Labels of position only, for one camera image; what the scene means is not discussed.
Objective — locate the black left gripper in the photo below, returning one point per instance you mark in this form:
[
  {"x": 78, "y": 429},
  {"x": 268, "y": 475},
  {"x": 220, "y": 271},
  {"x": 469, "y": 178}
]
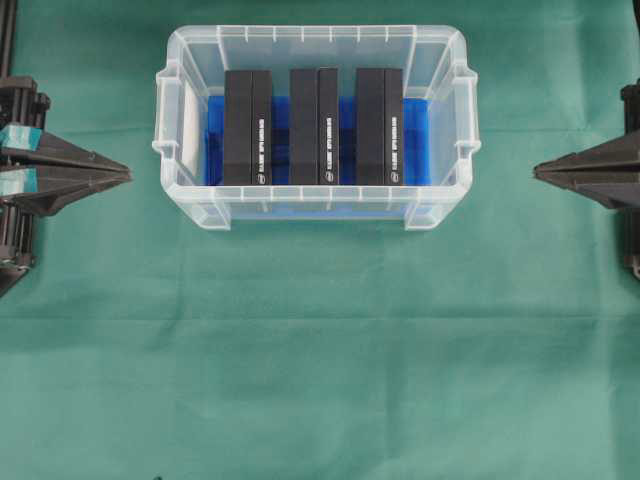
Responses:
[{"x": 28, "y": 191}]

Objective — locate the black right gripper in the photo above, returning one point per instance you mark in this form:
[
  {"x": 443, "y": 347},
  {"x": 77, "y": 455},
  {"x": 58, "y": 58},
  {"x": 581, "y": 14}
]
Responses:
[{"x": 620, "y": 155}]

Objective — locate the black box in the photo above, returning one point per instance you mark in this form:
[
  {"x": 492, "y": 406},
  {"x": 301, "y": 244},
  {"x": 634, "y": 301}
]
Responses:
[
  {"x": 247, "y": 134},
  {"x": 314, "y": 153},
  {"x": 379, "y": 127}
]

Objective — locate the clear plastic storage case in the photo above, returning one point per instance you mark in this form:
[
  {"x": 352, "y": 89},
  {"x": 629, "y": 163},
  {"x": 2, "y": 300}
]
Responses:
[{"x": 441, "y": 124}]

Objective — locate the green table cloth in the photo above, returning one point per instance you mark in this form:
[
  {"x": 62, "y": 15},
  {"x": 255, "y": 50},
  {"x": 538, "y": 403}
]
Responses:
[{"x": 503, "y": 344}]

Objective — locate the blue plastic insert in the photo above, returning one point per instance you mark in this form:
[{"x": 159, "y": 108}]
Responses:
[{"x": 282, "y": 201}]

